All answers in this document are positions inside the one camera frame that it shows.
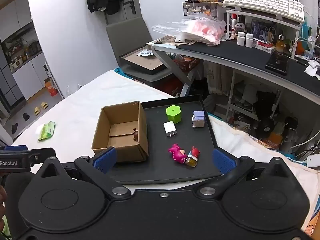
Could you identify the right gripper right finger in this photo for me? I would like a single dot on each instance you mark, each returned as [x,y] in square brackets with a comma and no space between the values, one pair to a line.
[233,169]

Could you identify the red cigarette carton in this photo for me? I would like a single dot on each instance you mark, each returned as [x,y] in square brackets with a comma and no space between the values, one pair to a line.
[264,46]

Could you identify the yellow slipper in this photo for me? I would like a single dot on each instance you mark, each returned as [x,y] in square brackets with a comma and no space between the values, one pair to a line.
[44,105]
[37,111]

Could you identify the brown cardboard box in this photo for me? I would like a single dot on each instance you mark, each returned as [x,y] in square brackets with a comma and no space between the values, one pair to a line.
[115,129]

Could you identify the green wet wipes pack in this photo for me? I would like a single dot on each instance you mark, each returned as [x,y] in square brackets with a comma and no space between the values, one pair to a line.
[47,131]

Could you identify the pink dinosaur toy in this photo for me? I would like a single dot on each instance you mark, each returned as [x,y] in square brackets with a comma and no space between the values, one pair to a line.
[177,153]

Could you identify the white keyboard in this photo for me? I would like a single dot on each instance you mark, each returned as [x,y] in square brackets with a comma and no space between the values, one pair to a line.
[291,9]

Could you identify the black tray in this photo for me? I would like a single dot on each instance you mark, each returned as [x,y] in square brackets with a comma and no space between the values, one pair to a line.
[160,167]

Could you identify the black phone on desk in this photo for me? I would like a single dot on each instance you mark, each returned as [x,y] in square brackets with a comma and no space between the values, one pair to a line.
[278,63]

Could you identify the white pill bottle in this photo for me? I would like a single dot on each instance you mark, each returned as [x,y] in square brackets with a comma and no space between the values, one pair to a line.
[241,36]
[249,40]

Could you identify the clear plastic bag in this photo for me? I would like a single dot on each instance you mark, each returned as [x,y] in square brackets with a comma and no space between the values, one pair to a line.
[198,28]

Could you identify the amber perfume bottle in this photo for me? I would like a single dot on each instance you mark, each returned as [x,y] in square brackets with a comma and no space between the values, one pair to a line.
[280,44]

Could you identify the grey chair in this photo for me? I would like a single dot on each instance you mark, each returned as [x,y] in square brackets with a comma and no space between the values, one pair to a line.
[128,37]

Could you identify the green hexagonal box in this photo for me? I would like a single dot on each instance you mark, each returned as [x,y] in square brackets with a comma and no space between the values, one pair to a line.
[173,113]

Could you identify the white charger plug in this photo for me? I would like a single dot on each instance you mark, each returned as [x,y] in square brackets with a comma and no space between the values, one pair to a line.
[170,129]

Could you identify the framed board on chair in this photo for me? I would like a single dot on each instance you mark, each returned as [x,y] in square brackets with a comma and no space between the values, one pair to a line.
[143,60]

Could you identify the purple cube toy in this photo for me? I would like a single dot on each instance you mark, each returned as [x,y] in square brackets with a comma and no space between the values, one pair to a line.
[198,119]

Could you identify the orange box on floor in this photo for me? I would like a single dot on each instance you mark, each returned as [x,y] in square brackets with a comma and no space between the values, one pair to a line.
[50,87]

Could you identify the red figure with yellow jar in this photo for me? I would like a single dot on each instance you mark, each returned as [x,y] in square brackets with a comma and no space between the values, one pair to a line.
[192,157]

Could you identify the red basket under desk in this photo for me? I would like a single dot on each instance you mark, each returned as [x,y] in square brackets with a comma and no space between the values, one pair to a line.
[187,64]

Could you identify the brown bear figurine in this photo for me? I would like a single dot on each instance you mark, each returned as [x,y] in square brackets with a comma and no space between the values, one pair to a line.
[135,134]

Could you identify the person's left hand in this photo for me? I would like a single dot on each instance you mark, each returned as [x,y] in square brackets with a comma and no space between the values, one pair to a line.
[3,198]

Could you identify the black desk mat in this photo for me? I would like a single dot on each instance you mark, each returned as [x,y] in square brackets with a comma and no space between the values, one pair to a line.
[255,58]

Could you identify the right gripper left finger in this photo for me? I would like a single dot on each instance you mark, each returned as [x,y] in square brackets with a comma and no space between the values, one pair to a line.
[94,170]

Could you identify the white desk shelf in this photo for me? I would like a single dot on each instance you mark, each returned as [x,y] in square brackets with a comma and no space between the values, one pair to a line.
[264,27]

